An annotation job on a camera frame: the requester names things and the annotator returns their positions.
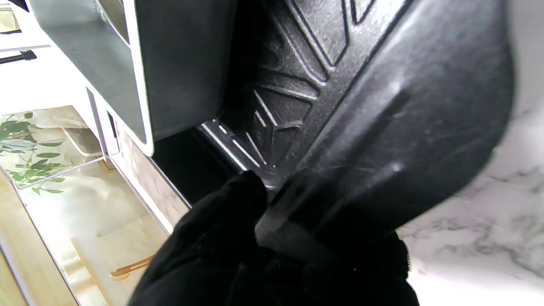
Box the silver rectangular baking tray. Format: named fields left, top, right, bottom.
left=28, top=0, right=238, bottom=157

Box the large black baking tray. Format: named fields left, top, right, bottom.
left=151, top=0, right=516, bottom=238

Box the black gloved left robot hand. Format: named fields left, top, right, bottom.
left=127, top=170, right=421, bottom=306

